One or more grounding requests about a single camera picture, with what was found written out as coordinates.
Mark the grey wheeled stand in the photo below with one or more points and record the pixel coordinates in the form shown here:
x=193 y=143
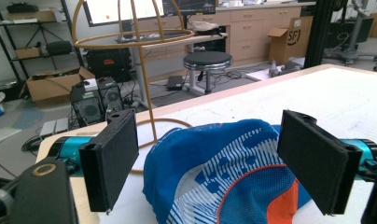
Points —
x=353 y=37

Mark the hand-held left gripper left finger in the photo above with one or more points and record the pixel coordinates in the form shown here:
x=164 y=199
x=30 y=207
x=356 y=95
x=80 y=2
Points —
x=110 y=165

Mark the black equipment case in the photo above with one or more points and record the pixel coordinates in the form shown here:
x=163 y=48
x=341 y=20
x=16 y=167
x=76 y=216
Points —
x=108 y=63

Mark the wooden drawer cabinet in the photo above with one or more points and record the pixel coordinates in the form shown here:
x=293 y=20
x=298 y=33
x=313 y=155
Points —
x=252 y=29

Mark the black computer tower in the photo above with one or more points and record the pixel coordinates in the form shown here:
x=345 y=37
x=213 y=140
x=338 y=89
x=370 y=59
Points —
x=112 y=95
x=87 y=107

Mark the flat black box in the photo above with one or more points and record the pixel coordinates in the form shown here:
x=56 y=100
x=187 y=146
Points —
x=174 y=82

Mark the black metal post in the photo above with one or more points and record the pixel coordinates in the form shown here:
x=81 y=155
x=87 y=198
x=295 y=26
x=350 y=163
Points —
x=318 y=31

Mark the black shelf rack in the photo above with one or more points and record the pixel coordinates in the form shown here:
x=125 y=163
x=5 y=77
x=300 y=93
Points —
x=40 y=31

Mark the grey device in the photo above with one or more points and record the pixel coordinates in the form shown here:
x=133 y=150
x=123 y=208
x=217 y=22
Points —
x=284 y=68

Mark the printed cardboard box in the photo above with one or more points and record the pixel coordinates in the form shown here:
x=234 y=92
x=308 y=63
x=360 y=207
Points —
x=290 y=40

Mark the blue and orange cap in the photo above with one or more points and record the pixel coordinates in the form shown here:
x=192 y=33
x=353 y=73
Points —
x=208 y=174

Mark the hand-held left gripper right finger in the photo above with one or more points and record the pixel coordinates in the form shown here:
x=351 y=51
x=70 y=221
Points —
x=314 y=161

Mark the small cardboard box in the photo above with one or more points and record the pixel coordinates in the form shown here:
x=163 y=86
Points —
x=27 y=53

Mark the round black stool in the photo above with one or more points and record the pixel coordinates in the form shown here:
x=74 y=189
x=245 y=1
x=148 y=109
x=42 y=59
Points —
x=207 y=59

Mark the long cardboard box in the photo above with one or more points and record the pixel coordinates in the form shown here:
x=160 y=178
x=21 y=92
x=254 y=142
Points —
x=31 y=16

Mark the black bag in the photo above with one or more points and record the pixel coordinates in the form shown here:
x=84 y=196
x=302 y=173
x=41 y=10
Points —
x=59 y=47

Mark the open cardboard box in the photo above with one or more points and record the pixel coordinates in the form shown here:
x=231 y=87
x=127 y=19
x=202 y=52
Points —
x=49 y=85

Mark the monitor with dark screen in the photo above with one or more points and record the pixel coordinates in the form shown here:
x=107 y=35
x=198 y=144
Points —
x=189 y=6

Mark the monitor with white screen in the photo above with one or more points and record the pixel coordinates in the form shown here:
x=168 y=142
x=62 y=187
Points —
x=107 y=11

